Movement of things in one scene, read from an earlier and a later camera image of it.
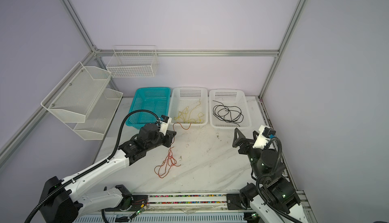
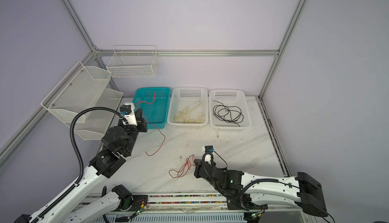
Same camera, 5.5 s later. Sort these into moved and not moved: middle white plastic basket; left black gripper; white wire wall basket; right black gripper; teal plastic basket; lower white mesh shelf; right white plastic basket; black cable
Moved: right black gripper; left black gripper
Not moved: white wire wall basket; middle white plastic basket; black cable; teal plastic basket; right white plastic basket; lower white mesh shelf
